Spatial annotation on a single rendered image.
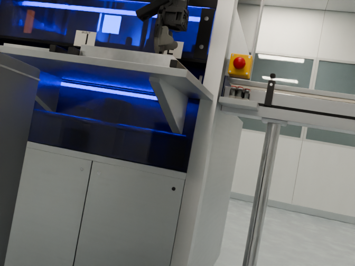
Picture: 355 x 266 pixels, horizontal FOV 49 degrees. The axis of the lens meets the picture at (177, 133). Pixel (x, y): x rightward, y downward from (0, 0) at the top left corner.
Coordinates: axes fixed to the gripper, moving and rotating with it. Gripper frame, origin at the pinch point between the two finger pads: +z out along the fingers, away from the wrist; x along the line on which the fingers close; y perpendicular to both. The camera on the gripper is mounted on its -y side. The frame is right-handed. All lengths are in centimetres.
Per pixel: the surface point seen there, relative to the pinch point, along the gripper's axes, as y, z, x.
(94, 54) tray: -9.2, 7.2, -21.8
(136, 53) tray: 2.5, 5.7, -21.8
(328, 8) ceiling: 71, -198, 468
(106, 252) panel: -11, 70, 15
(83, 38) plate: -35.6, -5.3, 15.1
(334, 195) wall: 122, 63, 477
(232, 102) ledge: 23.9, 10.0, 15.7
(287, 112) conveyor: 42, 9, 27
